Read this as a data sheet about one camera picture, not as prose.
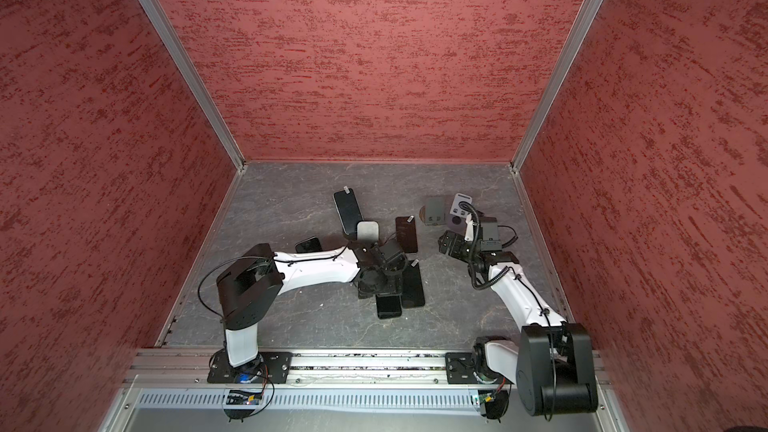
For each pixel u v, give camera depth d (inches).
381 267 27.3
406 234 39.3
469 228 31.9
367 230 36.2
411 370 29.7
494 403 28.0
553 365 15.8
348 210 37.5
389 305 33.0
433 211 40.5
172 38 33.1
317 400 30.5
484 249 26.3
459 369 29.2
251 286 19.7
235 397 28.6
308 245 32.7
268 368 29.0
